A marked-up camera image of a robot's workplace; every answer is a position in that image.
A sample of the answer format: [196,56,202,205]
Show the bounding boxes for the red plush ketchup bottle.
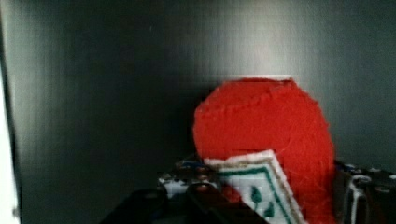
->
[193,78,336,224]

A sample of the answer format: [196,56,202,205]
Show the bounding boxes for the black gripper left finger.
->
[100,158,269,224]

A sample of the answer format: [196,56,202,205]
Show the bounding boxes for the silver toaster oven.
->
[1,0,396,224]

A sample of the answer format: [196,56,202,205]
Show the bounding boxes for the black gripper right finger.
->
[333,161,396,224]

